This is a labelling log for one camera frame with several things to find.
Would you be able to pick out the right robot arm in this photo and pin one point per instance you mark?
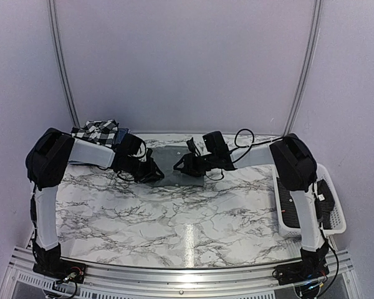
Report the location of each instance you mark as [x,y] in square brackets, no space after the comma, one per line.
[297,170]

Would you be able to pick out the blue shirt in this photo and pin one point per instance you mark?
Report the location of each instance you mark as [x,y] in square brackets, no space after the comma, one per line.
[121,132]

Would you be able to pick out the grey long sleeve shirt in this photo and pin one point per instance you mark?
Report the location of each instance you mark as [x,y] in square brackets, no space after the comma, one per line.
[166,157]

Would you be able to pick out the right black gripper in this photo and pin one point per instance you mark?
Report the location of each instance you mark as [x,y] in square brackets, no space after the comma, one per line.
[190,164]

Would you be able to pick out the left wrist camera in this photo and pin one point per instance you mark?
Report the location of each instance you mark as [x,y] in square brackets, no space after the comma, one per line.
[131,145]

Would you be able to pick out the black white plaid shirt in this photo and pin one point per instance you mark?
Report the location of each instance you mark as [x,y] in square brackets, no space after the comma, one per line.
[97,132]

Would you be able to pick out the aluminium front frame rail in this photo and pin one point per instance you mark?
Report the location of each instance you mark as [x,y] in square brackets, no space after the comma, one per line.
[114,281]

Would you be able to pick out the right aluminium corner post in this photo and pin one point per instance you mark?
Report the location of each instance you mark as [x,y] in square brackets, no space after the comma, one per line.
[306,66]

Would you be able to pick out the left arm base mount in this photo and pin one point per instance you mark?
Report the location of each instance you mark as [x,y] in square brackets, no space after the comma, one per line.
[60,269]

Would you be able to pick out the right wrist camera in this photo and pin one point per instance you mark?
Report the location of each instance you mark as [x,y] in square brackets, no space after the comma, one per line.
[215,143]

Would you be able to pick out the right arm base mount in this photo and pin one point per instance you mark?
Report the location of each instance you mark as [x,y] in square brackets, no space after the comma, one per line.
[299,272]

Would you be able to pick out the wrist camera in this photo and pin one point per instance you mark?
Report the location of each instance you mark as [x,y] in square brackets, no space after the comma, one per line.
[215,143]
[131,145]

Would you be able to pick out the white plastic laundry basket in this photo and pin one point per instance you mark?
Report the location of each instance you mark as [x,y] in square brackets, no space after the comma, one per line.
[333,220]

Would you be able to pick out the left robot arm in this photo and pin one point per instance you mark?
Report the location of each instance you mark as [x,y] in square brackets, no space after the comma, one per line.
[46,164]

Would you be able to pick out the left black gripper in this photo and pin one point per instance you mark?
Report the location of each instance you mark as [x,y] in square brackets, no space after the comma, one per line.
[149,171]

